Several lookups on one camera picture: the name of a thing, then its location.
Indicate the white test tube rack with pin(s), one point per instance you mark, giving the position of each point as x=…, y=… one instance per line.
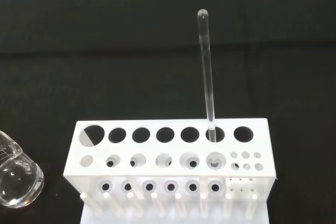
x=168, y=174

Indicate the black scalloped bench cloth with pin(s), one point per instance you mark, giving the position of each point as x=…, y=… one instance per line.
x=105, y=51

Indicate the small clear glass beaker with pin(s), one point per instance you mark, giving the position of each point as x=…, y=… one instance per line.
x=19, y=179

